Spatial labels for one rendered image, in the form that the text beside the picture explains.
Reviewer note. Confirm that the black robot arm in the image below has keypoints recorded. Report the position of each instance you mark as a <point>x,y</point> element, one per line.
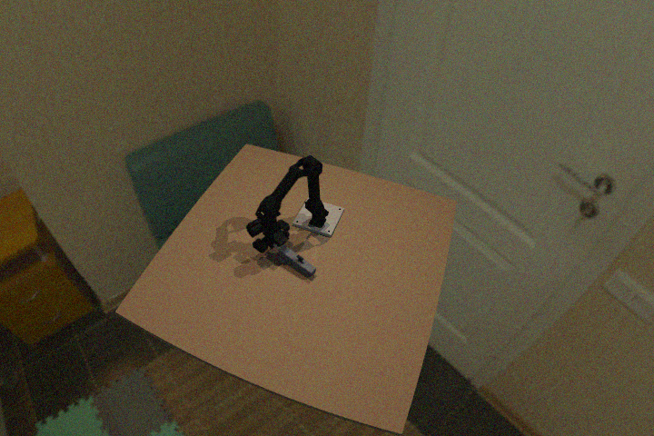
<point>271,204</point>

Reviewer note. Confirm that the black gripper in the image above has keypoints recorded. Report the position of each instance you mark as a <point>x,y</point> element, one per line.
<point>262,245</point>

